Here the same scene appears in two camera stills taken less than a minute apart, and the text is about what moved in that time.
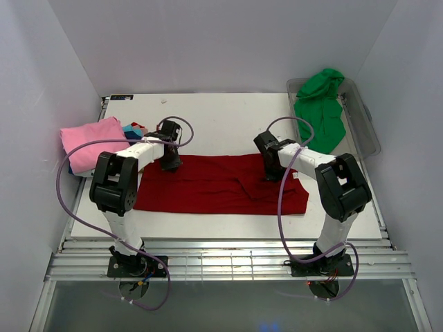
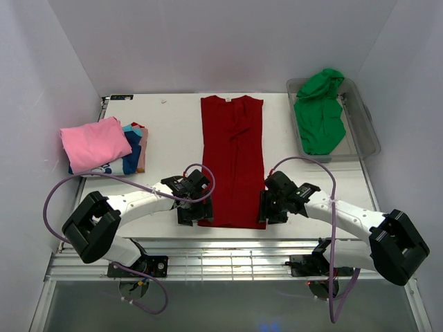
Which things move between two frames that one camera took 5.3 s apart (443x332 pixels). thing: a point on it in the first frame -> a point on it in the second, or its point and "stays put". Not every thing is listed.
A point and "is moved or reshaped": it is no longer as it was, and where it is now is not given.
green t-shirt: (318, 102) stays put
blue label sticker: (121, 97) stays put
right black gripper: (272, 176) -> (264, 211)
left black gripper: (172, 166) -> (204, 211)
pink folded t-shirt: (86, 158) stays put
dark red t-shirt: (219, 184) is moved or reshaped
